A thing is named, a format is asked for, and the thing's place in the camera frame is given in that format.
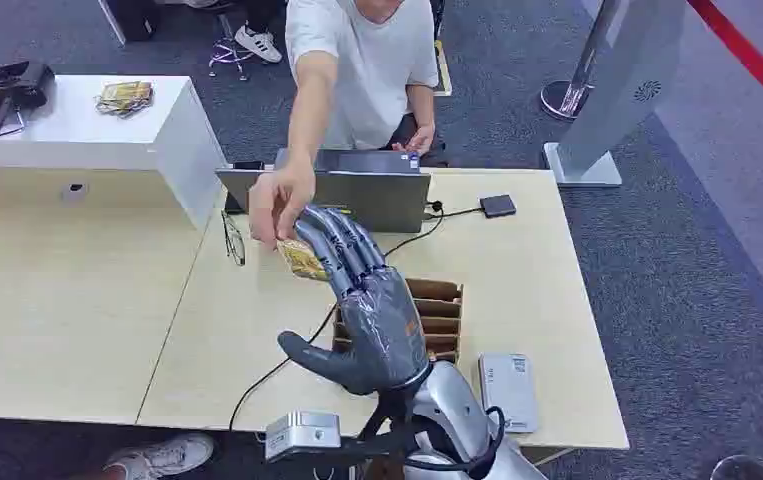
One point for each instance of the white cabinet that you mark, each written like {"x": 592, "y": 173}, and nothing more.
{"x": 89, "y": 132}

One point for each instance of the person's left hand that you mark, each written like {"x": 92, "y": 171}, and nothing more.
{"x": 419, "y": 140}

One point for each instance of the dark round object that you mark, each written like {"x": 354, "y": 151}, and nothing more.
{"x": 752, "y": 470}

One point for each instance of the white striped sneaker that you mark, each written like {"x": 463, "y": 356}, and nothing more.
{"x": 258, "y": 43}

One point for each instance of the grey laptop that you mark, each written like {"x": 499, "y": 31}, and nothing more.
{"x": 368, "y": 199}

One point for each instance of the black desktop device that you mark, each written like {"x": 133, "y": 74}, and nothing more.
{"x": 10, "y": 86}

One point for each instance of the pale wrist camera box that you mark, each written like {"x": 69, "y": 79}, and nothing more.
{"x": 301, "y": 434}

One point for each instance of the grey kiosk stand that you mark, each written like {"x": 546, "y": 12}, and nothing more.
{"x": 619, "y": 86}

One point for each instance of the chrome stool base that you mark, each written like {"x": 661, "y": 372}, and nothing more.
{"x": 226, "y": 52}

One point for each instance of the person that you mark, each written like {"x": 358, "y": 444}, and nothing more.
{"x": 374, "y": 66}

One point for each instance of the grey power bank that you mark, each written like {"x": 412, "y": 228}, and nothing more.
{"x": 510, "y": 391}

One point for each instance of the yellow printed card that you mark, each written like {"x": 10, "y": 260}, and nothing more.
{"x": 301, "y": 260}

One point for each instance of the wooden card box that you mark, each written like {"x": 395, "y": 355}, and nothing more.
{"x": 437, "y": 311}

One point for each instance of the stack of yellow cards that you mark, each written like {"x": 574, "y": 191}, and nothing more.
{"x": 124, "y": 98}

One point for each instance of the red barrier belt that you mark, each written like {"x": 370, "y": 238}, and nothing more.
{"x": 752, "y": 60}

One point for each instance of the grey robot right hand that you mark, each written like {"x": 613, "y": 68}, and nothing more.
{"x": 381, "y": 331}

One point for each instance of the chrome stanchion post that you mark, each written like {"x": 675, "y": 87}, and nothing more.
{"x": 561, "y": 99}

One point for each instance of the grey desk grommet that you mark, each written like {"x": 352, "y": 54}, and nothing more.
{"x": 74, "y": 192}

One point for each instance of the black box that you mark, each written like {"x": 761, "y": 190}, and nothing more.
{"x": 132, "y": 16}

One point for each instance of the eyeglasses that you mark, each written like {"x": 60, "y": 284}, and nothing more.
{"x": 233, "y": 242}

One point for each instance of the person's right hand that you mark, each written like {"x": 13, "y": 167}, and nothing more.
{"x": 282, "y": 195}

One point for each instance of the black adapter hub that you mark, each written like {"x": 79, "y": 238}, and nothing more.
{"x": 497, "y": 205}

